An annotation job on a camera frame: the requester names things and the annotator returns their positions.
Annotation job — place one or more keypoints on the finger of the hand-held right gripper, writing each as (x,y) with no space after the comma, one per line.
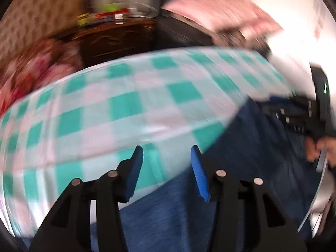
(296,124)
(279,101)

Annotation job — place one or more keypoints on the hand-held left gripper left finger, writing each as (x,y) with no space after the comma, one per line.
(135,170)

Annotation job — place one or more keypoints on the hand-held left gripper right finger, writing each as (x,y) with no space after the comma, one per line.
(199,173)

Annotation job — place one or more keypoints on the blue denim pants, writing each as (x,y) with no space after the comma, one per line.
(236,178)

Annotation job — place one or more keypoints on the person's right hand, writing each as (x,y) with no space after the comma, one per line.
(319,147)

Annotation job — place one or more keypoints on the green white checkered cloth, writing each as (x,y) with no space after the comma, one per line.
(105,115)

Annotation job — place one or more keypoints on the pink patterned cloth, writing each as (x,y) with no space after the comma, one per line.
(220,10)

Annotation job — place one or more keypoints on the black furniture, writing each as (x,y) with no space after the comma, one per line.
(181,32)

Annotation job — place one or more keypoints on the dark wooden nightstand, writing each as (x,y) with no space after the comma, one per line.
(115,39)

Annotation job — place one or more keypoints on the red floral blanket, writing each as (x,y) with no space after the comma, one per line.
(34,68)

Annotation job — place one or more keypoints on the red flat box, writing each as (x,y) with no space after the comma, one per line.
(113,14)

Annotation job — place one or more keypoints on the clear glass dish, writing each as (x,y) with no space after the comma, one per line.
(145,9)

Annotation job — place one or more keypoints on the yellow green container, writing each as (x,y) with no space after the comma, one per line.
(114,6)

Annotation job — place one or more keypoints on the tufted brown headboard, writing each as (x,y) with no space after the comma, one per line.
(39,15)

